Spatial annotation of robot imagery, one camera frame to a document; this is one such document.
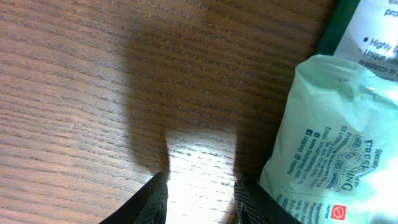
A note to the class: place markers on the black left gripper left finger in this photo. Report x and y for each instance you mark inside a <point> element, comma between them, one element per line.
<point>147,206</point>

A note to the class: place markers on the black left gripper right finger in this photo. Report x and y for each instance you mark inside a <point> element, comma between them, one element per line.
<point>255,206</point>

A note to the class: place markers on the mint wet wipes pack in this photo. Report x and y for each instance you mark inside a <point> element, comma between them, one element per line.
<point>335,154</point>

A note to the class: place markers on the green white gloves package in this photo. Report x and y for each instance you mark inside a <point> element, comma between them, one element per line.
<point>365,32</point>

